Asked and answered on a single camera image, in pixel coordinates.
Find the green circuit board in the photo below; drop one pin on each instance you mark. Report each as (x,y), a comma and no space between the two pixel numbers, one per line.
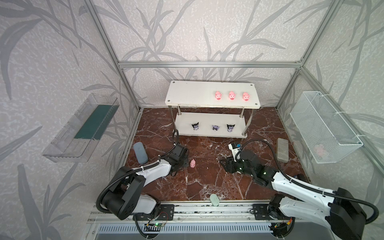
(154,227)

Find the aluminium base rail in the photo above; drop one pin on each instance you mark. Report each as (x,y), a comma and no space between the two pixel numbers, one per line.
(241,211)

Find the clear plastic wall bin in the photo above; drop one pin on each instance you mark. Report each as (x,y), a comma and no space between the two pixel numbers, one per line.
(78,139)

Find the white two-tier shelf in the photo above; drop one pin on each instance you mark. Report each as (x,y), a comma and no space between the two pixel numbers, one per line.
(189,94)

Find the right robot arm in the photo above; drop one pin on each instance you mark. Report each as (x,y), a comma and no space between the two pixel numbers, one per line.
(337,210)

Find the black purple figurine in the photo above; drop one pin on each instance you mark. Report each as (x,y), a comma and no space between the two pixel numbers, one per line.
(195,126)
(230,128)

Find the pink toy in basket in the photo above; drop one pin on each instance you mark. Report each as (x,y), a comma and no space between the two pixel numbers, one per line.
(321,151)

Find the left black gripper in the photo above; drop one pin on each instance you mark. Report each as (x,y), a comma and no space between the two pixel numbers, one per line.
(182,157)

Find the grey glasses case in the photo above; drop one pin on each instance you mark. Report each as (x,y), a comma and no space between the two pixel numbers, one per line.
(283,150)

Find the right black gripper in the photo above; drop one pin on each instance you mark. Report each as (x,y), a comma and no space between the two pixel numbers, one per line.
(234,165)

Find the pink pig toy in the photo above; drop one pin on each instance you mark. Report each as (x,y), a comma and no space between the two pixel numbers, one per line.
(232,95)
(192,163)
(218,95)
(246,96)

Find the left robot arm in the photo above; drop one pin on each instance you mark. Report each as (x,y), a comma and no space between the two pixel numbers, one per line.
(123,196)

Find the pale green oval object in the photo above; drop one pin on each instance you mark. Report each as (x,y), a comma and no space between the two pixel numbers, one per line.
(214,200)

